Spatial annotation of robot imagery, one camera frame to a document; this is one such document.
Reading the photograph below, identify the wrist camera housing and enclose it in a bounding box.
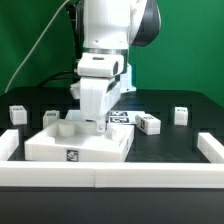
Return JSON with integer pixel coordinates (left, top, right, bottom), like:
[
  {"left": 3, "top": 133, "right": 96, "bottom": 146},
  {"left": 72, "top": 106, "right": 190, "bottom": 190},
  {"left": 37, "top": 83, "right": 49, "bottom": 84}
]
[{"left": 77, "top": 53, "right": 125, "bottom": 78}]

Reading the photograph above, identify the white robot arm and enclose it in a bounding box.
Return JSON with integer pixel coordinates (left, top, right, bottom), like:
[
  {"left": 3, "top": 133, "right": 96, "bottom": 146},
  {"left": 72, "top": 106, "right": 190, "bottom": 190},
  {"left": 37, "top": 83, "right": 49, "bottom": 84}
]
[{"left": 77, "top": 0, "right": 161, "bottom": 132}]

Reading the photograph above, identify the white square table top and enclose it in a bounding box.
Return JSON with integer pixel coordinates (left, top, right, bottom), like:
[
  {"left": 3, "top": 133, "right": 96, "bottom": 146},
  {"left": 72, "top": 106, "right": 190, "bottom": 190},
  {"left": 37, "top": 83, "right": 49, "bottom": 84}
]
[{"left": 25, "top": 119, "right": 134, "bottom": 162}]

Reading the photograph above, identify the white marker plate with tags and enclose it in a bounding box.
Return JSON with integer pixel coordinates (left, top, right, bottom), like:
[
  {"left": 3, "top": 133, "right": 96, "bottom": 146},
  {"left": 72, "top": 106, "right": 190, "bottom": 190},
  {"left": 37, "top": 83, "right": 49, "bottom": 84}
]
[{"left": 65, "top": 109, "right": 138, "bottom": 125}]

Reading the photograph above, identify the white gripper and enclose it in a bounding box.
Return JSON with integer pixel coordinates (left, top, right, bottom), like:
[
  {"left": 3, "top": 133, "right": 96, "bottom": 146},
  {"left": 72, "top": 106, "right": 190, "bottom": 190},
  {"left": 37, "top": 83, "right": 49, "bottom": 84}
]
[{"left": 80, "top": 77, "right": 121, "bottom": 132}]

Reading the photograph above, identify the grey cable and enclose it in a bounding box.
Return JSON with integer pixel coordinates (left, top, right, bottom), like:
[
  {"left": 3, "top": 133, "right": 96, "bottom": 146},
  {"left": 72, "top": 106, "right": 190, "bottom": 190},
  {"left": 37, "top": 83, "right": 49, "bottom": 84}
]
[{"left": 4, "top": 0, "right": 72, "bottom": 94}]

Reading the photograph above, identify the black cable hose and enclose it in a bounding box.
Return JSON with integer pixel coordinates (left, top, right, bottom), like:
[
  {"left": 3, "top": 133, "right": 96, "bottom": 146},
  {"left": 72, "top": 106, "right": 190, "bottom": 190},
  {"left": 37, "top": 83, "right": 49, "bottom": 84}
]
[{"left": 39, "top": 0, "right": 84, "bottom": 88}]

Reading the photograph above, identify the white U-shaped fence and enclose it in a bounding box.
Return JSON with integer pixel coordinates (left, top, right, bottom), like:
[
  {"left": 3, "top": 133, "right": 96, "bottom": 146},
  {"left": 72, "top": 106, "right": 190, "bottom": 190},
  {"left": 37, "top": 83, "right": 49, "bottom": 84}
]
[{"left": 0, "top": 129, "right": 224, "bottom": 189}]

